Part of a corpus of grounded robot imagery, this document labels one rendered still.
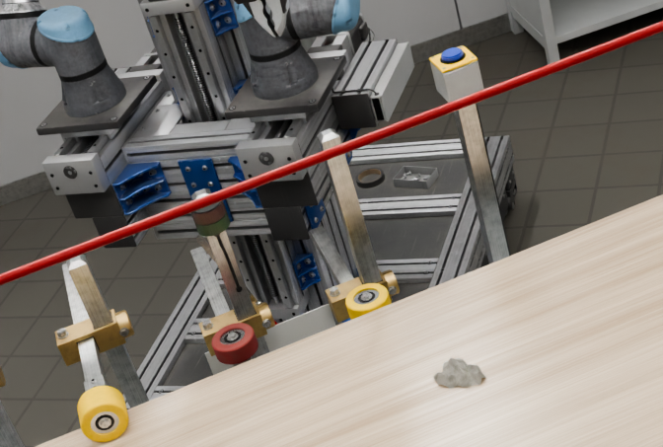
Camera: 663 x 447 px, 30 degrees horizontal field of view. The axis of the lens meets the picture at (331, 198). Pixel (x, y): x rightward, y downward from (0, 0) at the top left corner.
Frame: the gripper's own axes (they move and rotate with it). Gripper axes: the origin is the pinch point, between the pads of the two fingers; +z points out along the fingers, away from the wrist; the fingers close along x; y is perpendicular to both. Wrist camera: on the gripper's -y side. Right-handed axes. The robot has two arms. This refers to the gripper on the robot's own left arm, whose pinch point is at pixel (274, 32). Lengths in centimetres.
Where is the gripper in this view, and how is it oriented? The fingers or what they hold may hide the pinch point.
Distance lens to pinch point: 232.1
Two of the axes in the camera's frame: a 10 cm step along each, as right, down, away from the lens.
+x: -9.3, 0.5, 3.7
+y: 2.8, -5.7, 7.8
